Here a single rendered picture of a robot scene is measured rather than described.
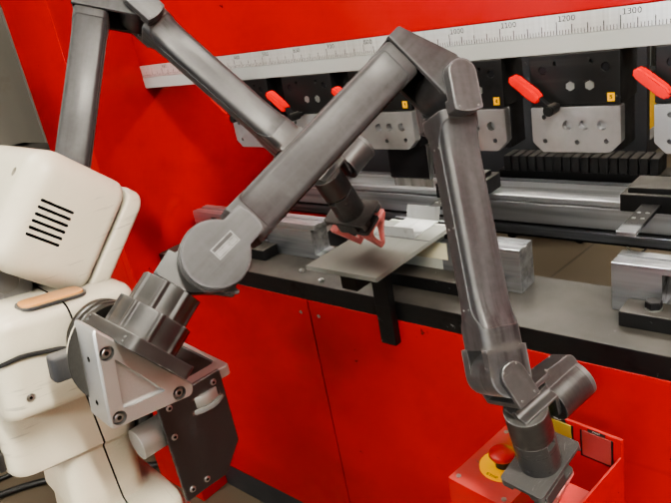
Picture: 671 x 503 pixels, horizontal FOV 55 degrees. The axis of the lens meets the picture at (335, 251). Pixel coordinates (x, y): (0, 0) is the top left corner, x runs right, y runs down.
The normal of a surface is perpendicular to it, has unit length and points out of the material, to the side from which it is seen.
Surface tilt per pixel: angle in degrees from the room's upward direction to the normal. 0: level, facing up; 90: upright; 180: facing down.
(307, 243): 90
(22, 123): 90
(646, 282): 90
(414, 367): 90
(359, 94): 62
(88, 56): 66
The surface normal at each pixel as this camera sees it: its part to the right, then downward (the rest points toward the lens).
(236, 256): 0.29, -0.14
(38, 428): 0.69, 0.15
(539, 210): -0.63, 0.39
